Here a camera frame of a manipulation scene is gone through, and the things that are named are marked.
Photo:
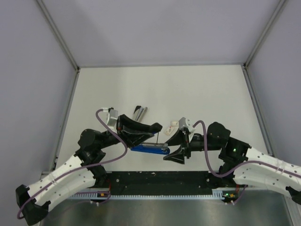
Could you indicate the small white staple box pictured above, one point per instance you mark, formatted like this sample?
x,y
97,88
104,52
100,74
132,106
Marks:
x,y
174,123

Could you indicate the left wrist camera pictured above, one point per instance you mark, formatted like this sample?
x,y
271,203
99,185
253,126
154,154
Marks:
x,y
112,116

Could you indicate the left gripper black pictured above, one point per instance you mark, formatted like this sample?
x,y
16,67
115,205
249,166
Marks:
x,y
133,132

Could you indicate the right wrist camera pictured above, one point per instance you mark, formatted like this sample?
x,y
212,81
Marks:
x,y
185,123

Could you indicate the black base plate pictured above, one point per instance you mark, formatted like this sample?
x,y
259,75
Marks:
x,y
162,183

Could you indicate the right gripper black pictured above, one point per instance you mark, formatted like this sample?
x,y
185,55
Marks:
x,y
178,155

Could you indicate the white cable duct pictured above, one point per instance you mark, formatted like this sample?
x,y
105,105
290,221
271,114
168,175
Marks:
x,y
85,195

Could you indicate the blue stapler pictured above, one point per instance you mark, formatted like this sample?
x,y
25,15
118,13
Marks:
x,y
153,148

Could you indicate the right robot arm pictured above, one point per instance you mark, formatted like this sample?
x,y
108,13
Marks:
x,y
234,162

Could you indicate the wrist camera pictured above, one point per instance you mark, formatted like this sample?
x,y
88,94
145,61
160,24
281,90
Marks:
x,y
185,123
112,116

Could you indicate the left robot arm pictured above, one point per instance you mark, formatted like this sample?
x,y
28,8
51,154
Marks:
x,y
84,168

